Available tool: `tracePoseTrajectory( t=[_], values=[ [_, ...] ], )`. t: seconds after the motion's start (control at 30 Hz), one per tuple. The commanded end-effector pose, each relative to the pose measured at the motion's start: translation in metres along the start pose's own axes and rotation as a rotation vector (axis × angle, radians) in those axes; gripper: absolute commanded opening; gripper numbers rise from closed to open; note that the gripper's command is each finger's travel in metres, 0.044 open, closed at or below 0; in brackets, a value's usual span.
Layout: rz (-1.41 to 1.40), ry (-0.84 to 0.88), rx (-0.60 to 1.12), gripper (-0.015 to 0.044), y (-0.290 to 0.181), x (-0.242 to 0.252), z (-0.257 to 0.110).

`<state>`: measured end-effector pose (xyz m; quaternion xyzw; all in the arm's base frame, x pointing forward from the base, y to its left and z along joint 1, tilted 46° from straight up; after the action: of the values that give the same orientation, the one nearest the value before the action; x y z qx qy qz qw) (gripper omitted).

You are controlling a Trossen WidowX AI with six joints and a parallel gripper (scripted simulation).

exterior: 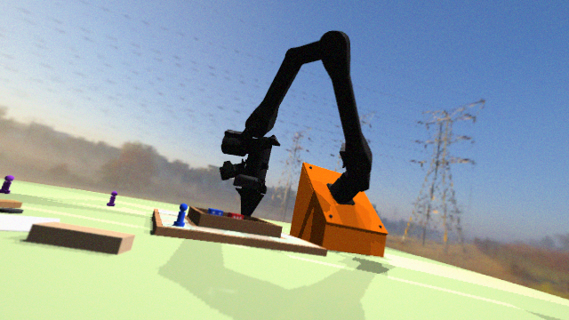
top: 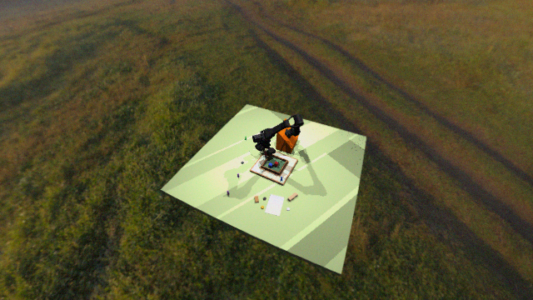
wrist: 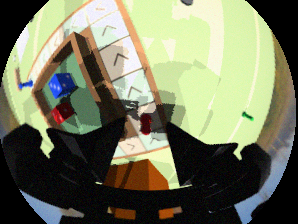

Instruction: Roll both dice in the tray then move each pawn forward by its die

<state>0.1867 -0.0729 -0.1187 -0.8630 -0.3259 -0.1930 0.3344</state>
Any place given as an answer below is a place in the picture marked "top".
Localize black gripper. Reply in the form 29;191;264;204
262;140;276;156

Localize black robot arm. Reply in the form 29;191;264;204
252;113;304;151

